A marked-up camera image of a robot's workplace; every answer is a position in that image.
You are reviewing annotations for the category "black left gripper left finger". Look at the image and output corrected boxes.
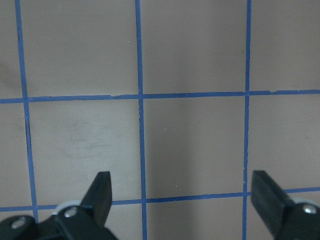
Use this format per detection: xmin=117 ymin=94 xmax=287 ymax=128
xmin=54 ymin=171 xmax=118 ymax=240

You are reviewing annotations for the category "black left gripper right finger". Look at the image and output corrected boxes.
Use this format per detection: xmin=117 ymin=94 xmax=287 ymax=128
xmin=250 ymin=170 xmax=320 ymax=240

